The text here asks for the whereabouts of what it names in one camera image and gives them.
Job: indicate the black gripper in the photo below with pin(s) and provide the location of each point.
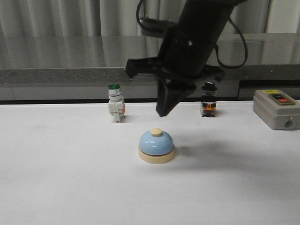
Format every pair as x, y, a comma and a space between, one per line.
185, 49

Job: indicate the blue dome service bell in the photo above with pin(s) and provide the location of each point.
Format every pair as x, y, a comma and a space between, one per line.
156, 147

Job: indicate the grey push button box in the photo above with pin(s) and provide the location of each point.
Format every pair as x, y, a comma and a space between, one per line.
277, 109

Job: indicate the grey stone counter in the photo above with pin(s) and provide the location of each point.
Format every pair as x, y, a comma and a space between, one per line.
79, 69

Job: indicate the grey curtain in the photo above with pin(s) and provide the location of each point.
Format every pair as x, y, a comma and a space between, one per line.
90, 18

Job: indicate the black selector knob switch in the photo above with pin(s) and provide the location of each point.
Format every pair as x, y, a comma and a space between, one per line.
208, 102

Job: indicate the green pushbutton switch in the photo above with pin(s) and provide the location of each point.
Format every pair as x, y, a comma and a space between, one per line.
116, 102

